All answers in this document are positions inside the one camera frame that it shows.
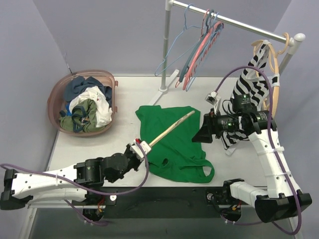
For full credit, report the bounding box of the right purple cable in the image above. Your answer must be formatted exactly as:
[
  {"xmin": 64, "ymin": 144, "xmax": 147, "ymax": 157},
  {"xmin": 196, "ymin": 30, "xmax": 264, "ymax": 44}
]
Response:
[{"xmin": 214, "ymin": 66, "xmax": 302, "ymax": 235}]

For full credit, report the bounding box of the pile of clothes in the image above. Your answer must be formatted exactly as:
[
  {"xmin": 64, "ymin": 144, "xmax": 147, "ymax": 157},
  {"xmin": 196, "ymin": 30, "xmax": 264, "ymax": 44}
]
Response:
[{"xmin": 59, "ymin": 76, "xmax": 113, "ymax": 133}]

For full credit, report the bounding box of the green tank top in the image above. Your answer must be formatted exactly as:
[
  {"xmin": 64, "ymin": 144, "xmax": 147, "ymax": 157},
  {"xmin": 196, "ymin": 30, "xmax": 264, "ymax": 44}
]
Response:
[{"xmin": 136, "ymin": 106, "xmax": 215, "ymax": 183}]

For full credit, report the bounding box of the striped black white tank top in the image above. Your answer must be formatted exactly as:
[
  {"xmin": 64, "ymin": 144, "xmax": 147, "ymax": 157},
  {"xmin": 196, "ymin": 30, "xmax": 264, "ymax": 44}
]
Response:
[{"xmin": 220, "ymin": 41, "xmax": 281, "ymax": 156}]

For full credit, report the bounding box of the cream yellow hanger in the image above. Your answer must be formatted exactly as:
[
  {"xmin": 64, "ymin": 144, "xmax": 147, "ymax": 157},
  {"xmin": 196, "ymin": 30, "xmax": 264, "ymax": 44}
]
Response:
[{"xmin": 149, "ymin": 110, "xmax": 195, "ymax": 147}]

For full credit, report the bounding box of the teal hanger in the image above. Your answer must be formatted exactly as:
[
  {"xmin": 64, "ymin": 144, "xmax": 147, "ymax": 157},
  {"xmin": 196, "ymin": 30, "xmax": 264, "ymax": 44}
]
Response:
[{"xmin": 178, "ymin": 9, "xmax": 222, "ymax": 83}]

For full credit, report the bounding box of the pink hanger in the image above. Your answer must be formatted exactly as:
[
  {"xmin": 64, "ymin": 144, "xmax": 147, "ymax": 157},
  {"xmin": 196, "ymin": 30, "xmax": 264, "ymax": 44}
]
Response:
[{"xmin": 175, "ymin": 9, "xmax": 225, "ymax": 92}]

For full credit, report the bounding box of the white clothes rack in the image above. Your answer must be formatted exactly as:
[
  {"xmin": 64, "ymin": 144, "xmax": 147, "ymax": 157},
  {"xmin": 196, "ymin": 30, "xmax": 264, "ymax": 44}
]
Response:
[{"xmin": 149, "ymin": 0, "xmax": 306, "ymax": 106}]

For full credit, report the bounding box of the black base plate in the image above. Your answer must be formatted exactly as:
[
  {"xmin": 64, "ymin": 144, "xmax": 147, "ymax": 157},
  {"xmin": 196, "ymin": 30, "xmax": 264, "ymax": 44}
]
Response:
[{"xmin": 72, "ymin": 187, "xmax": 241, "ymax": 221}]

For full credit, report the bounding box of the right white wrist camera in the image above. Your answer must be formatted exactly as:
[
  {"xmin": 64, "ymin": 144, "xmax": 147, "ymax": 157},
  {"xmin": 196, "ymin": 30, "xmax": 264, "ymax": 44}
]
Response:
[{"xmin": 205, "ymin": 91, "xmax": 221, "ymax": 113}]

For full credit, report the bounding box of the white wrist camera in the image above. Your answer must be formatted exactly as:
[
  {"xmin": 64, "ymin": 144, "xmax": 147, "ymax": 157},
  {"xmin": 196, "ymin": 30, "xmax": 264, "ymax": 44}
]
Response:
[
  {"xmin": 205, "ymin": 91, "xmax": 221, "ymax": 113},
  {"xmin": 130, "ymin": 138, "xmax": 152, "ymax": 161}
]

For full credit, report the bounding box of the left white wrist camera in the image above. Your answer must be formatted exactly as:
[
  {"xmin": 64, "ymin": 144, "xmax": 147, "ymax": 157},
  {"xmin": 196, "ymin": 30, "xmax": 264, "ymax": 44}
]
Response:
[{"xmin": 130, "ymin": 138, "xmax": 152, "ymax": 161}]

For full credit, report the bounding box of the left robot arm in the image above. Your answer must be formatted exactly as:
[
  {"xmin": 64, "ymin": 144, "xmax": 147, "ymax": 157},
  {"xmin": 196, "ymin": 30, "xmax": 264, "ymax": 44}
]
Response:
[{"xmin": 0, "ymin": 141, "xmax": 152, "ymax": 210}]

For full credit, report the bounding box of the orange hanger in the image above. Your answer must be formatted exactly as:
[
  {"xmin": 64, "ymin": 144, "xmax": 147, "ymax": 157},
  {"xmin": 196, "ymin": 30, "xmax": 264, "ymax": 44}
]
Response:
[{"xmin": 263, "ymin": 32, "xmax": 290, "ymax": 117}]

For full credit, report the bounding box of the light blue wire hanger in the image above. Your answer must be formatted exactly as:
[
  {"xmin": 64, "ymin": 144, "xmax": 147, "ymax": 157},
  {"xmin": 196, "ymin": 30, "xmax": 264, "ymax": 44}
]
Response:
[{"xmin": 154, "ymin": 3, "xmax": 221, "ymax": 77}]

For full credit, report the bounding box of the pink laundry basket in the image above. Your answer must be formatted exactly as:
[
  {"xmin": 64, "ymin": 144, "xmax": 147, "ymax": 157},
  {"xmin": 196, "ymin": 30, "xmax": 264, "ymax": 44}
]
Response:
[{"xmin": 47, "ymin": 69, "xmax": 118, "ymax": 137}]

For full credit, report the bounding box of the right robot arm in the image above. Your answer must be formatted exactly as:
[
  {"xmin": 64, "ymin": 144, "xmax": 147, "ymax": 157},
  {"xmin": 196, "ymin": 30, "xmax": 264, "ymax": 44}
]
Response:
[{"xmin": 192, "ymin": 91, "xmax": 313, "ymax": 223}]

